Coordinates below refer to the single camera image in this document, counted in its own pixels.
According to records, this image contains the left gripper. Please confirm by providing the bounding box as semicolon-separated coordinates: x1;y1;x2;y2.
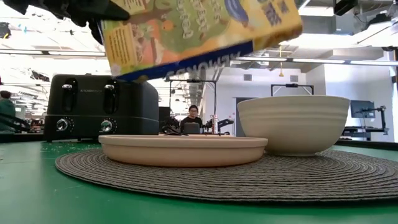
2;0;131;45

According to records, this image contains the almond cereal box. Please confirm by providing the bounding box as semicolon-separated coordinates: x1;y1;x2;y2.
100;0;304;83

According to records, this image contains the black toaster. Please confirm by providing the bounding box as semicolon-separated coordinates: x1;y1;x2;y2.
43;73;160;142

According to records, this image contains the person in green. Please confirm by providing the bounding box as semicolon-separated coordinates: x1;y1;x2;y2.
0;90;17;132

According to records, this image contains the seated person behind laptop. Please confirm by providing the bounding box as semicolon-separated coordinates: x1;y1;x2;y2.
179;104;204;135

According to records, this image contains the grey laptop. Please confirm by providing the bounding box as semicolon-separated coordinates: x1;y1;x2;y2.
183;121;201;135

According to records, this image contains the beige plate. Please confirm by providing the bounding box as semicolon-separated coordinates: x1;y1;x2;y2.
98;134;269;169

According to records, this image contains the grey woven round placemat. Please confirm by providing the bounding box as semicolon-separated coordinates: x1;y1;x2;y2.
55;148;398;203

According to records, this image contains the cream ribbed bowl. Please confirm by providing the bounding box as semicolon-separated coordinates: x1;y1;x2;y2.
236;94;351;157

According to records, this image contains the dark computer monitor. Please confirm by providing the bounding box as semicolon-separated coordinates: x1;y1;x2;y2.
349;100;376;119

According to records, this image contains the tall black rig frame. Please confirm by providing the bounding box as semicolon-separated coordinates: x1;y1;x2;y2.
169;78;218;135

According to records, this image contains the black cable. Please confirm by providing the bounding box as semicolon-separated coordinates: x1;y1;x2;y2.
0;112;32;132

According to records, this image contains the low black rig frame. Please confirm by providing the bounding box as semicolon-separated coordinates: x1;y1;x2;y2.
271;83;315;97

